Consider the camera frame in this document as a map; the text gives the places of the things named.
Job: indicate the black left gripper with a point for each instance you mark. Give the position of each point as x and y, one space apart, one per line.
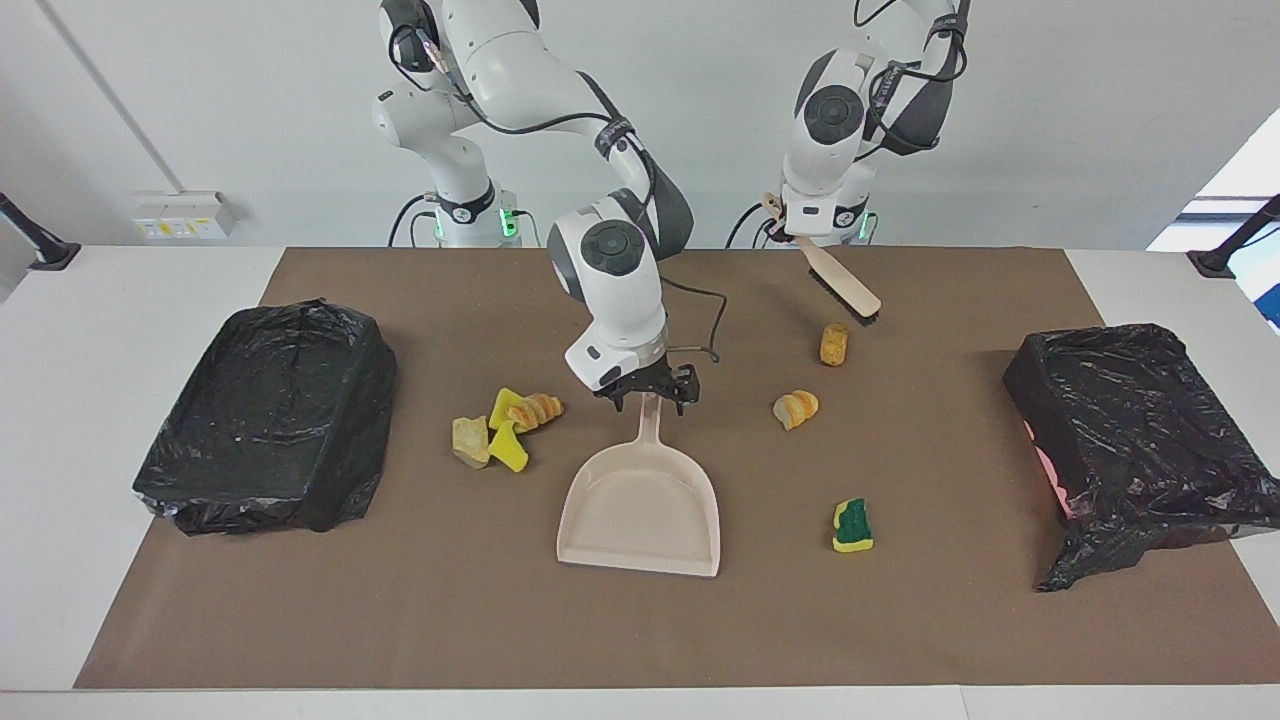
783 230

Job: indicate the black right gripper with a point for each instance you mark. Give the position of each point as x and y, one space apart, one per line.
645 382

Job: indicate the beige hand brush black bristles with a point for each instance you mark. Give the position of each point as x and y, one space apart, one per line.
845 285

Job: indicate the beige plastic dustpan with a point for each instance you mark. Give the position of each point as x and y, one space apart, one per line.
640 500

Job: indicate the striped toy croissant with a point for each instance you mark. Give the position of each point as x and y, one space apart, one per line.
537 410

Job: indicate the brown toy bread roll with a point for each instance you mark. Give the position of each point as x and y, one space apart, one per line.
834 344

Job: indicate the toy croissant half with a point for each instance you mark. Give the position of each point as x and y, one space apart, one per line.
796 409

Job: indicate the yellow green sponge piece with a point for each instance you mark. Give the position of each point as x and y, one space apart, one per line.
512 456
852 526
500 405

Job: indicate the beige stone-like chunk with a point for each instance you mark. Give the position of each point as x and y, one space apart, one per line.
470 441

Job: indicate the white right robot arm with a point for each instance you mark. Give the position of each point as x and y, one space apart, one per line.
610 290

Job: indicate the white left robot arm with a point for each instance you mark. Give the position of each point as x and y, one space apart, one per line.
830 120

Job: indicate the black bag lined bin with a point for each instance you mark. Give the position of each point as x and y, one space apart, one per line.
270 420

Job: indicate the black bag pink bin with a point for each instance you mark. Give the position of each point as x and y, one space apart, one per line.
1140 430

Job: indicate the brown table mat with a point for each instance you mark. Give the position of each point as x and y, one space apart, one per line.
640 630

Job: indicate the black clamp stand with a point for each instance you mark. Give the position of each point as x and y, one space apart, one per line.
45 255
1215 262

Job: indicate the bright window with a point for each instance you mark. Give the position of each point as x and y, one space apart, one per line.
1240 170

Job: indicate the white wall socket box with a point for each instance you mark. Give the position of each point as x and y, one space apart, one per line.
180 215

